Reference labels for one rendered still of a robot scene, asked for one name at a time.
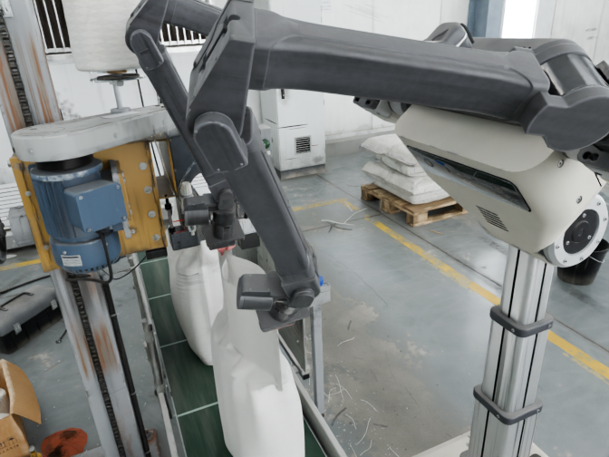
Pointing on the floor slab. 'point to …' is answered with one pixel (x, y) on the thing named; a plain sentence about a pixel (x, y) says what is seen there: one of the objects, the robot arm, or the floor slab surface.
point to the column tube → (25, 54)
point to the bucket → (584, 270)
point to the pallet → (416, 216)
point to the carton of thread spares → (12, 428)
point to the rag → (64, 442)
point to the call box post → (317, 358)
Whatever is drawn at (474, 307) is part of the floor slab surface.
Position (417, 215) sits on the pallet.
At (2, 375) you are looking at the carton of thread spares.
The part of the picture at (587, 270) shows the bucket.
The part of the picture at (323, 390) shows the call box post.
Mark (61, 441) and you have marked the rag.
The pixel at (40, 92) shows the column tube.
